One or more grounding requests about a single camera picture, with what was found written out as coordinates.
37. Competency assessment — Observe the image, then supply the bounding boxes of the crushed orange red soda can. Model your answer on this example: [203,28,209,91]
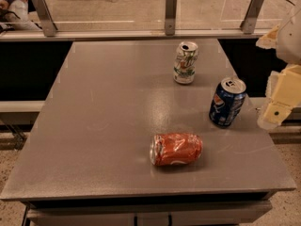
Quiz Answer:
[150,133,203,166]

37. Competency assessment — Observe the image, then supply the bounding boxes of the left metal barrier bracket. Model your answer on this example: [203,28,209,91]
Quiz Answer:
[31,0,57,37]

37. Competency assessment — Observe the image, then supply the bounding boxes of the white green soda can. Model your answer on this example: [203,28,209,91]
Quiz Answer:
[173,41,198,85]

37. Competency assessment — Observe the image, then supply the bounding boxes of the white plastic bag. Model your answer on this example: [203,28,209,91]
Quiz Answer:
[0,0,40,31]

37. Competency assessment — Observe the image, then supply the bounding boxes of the clear acrylic barrier panel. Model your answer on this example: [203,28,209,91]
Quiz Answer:
[18,0,295,33]

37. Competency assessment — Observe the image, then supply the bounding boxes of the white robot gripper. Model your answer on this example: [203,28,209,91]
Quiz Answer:
[256,6,301,130]

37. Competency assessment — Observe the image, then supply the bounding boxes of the metal barrier bracket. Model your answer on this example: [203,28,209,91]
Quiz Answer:
[165,0,177,36]
[31,0,57,37]
[240,0,264,34]

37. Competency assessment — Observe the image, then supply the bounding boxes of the right metal barrier bracket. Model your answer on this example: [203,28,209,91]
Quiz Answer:
[240,0,264,34]

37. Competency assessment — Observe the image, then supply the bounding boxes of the middle metal barrier bracket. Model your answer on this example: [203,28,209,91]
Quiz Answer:
[165,0,177,36]

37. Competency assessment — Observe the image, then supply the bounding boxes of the blue pepsi can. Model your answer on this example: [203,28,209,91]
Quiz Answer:
[209,76,246,128]

